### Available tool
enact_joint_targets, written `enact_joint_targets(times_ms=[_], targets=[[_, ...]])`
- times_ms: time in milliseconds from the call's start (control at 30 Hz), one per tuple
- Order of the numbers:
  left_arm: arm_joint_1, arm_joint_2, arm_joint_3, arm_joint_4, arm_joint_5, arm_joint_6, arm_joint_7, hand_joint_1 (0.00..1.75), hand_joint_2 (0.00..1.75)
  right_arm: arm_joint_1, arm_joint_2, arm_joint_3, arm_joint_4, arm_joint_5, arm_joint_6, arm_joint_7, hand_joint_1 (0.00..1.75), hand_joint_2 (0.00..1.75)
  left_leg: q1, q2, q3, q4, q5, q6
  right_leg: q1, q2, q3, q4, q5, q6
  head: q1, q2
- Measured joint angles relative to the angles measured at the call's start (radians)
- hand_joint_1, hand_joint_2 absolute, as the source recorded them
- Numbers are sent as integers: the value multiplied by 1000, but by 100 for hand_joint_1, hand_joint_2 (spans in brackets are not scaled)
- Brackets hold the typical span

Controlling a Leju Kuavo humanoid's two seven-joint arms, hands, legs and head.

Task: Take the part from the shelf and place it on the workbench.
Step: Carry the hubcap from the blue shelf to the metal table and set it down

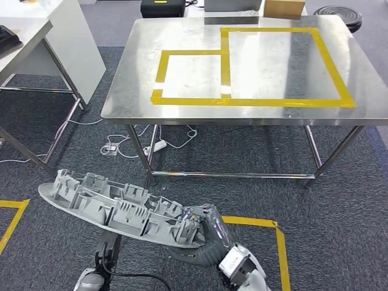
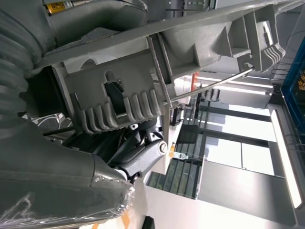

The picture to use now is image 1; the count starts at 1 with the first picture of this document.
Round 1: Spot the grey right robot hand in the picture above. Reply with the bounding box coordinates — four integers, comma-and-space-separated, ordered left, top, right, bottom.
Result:
183, 204, 236, 252

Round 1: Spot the grey plastic wheel cover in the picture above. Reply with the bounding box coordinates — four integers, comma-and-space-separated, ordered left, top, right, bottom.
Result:
38, 169, 207, 249

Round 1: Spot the stainless steel workbench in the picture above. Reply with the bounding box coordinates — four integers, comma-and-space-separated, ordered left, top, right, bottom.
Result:
100, 15, 388, 190

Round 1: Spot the white power strip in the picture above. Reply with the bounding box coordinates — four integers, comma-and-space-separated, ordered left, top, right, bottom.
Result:
143, 139, 168, 156
100, 144, 119, 156

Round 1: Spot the large yellow tape rectangle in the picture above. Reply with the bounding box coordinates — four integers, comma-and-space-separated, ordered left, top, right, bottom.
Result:
220, 27, 357, 109

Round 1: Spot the small yellow tape rectangle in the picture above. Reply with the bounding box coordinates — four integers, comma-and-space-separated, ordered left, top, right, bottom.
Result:
150, 49, 231, 106

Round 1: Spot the grey case with yellow mark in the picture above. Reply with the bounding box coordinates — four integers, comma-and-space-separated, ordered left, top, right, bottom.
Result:
204, 0, 263, 13

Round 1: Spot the black case with yellow mark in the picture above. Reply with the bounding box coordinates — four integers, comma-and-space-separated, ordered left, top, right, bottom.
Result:
140, 0, 186, 19

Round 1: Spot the brown cardboard box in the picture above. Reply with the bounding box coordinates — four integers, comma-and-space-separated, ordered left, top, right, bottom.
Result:
263, 0, 306, 20

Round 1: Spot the white table with steel legs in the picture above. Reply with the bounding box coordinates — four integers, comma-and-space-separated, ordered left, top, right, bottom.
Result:
0, 0, 106, 175

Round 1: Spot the black round stool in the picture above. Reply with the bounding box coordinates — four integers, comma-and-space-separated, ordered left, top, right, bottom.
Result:
313, 5, 363, 34

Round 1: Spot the black item on white table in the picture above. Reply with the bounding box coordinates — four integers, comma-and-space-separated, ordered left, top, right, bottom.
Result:
0, 24, 23, 53

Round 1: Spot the yellow floor tape frame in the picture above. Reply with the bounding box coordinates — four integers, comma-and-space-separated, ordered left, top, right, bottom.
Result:
0, 198, 30, 256
221, 215, 291, 291

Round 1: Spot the white floor cable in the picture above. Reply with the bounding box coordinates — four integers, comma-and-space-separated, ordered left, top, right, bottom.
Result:
68, 118, 198, 159
0, 154, 48, 165

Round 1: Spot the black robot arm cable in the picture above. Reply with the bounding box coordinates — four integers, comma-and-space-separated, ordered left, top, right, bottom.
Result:
102, 242, 172, 291

